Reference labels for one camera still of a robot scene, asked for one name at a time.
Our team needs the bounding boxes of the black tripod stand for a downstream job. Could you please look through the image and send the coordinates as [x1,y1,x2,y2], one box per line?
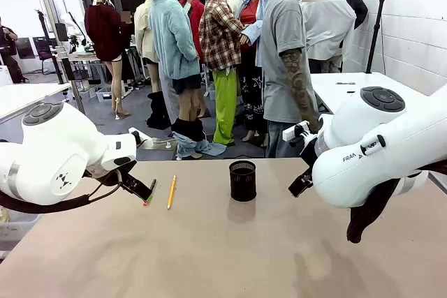
[365,0,389,74]

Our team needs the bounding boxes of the black monitor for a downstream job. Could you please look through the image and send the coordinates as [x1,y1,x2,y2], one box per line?
[15,36,36,60]

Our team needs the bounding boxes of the mannequin in plaid hooded shirt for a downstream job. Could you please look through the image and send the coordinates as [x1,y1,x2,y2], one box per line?
[198,0,245,146]

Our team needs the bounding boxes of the person's tattooed right forearm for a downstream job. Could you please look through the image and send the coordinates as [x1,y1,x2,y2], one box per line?
[281,48,321,131]

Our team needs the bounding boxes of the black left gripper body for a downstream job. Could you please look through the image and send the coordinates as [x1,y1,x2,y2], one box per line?
[112,168,143,194]

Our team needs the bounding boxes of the mannequin in maroon sweater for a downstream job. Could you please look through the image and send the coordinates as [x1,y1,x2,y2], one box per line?
[84,0,134,121]

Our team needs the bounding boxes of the person in black clothes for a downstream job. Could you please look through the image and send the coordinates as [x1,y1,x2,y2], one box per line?
[0,17,27,84]

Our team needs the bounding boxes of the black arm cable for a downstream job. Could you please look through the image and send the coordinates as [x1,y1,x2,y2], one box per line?
[346,158,447,244]
[0,171,124,215]

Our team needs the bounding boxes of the mannequin in red top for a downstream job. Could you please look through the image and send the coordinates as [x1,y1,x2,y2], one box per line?
[239,0,268,145]

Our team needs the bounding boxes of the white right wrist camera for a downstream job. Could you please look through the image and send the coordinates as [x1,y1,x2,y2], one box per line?
[281,120,311,142]

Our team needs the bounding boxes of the mannequin in light blue fleece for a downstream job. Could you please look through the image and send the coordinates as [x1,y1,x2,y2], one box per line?
[148,0,226,160]

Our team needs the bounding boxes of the black office chair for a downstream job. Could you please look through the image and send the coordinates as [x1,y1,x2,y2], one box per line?
[33,36,59,75]

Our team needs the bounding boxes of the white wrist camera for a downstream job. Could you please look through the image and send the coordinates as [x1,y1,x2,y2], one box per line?
[281,120,311,142]
[128,127,152,142]

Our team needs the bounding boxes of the clear plastic bin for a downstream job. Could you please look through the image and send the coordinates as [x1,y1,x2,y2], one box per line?
[0,209,42,255]

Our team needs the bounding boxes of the person in gray T-shirt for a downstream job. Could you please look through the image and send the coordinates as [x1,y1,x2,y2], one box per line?
[261,0,321,158]

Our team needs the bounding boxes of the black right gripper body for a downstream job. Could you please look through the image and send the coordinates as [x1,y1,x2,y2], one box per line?
[300,139,319,172]

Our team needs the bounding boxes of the mannequin in cream jacket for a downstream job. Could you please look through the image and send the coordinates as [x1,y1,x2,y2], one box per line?
[134,0,160,94]

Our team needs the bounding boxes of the gray workbench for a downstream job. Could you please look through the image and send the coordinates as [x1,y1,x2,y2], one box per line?
[52,45,109,114]

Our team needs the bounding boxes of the mannequin in white shirt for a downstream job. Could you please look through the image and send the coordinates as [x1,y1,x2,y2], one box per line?
[300,0,357,74]

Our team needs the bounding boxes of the gray mannequin base plate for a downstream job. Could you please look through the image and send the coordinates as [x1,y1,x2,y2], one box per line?
[139,136,177,151]

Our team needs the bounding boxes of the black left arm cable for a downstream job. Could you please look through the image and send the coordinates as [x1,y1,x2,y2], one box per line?
[0,171,124,215]

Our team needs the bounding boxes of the yellow pencil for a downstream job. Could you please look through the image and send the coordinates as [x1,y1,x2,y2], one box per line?
[166,174,177,210]

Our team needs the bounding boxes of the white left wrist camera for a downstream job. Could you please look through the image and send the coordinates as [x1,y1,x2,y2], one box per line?
[128,127,152,142]

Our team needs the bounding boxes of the mannequin in red jacket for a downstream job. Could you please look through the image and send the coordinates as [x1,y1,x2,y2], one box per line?
[178,0,206,65]

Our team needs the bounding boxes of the black mesh pen holder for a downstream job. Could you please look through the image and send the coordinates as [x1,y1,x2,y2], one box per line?
[228,160,257,203]

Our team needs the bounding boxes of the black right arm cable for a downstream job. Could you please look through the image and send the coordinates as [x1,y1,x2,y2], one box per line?
[346,158,447,244]

